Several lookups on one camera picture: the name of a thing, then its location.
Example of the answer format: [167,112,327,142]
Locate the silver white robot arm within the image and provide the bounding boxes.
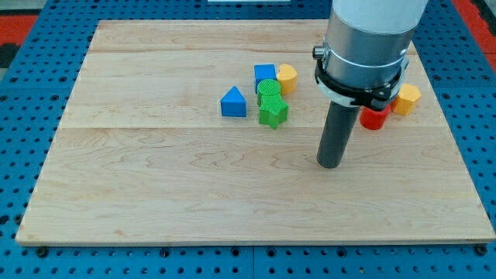
[313,0,428,88]

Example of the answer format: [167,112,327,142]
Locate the blue triangle block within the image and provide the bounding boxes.
[220,86,247,117]

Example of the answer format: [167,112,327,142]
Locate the green star block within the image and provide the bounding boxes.
[258,95,289,129]

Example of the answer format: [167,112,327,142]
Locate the green cylinder block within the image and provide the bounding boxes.
[257,79,281,106]

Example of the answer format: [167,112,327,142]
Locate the light wooden board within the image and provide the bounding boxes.
[16,20,495,246]

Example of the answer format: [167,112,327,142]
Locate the blue cube block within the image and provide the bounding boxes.
[253,64,277,94]

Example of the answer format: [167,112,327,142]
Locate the yellow heart block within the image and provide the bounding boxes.
[277,64,298,95]

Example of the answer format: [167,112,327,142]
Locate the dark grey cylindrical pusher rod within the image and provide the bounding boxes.
[316,102,359,168]

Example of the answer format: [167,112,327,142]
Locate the red cylinder block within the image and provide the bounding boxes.
[360,105,391,130]

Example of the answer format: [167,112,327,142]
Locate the yellow hexagon block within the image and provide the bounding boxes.
[391,83,422,116]

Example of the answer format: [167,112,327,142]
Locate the black clamp ring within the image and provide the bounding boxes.
[314,57,409,112]

